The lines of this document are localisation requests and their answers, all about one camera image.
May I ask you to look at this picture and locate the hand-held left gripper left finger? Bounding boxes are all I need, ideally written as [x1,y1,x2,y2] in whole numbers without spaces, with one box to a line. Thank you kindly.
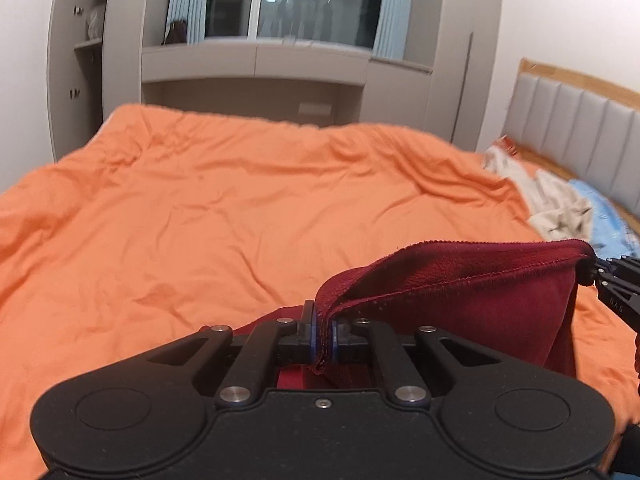
[149,301,318,408]

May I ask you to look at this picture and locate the grey open-shelf wardrobe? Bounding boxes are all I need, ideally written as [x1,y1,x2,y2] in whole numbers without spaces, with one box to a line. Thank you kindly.
[47,0,147,163]

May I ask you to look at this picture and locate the grey window cabinet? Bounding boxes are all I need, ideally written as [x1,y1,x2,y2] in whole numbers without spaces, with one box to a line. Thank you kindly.
[141,40,434,136]

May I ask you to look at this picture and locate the light blue printed cloth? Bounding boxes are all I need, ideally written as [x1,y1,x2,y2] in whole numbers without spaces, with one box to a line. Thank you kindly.
[569,179,640,261]

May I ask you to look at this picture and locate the window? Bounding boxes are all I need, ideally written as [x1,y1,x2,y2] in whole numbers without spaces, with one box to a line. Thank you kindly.
[205,0,389,51]

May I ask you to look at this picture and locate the orange blanket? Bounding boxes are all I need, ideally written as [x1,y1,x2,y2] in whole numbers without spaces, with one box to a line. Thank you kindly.
[0,103,640,480]

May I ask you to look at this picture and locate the beige clothes pile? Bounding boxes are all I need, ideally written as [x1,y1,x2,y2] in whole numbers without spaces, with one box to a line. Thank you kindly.
[481,142,594,241]

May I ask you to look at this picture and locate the dark red sweater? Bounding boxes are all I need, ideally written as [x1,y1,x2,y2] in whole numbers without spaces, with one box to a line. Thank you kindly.
[234,239,597,391]

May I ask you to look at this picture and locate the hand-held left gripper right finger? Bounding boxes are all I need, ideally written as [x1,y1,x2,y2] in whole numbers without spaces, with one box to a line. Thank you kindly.
[327,318,501,407]

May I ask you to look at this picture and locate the grey padded wooden headboard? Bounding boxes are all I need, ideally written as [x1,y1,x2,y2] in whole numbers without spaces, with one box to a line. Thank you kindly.
[500,57,640,235]

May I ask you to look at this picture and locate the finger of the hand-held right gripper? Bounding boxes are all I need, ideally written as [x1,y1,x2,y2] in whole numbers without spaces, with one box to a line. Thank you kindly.
[580,255,640,333]

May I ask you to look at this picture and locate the grey closed-door wardrobe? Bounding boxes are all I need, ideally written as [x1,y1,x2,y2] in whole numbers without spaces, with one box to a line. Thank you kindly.
[429,0,504,154]

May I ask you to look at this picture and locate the dark handbag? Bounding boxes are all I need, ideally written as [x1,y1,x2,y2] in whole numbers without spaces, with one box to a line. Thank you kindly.
[164,19,189,45]

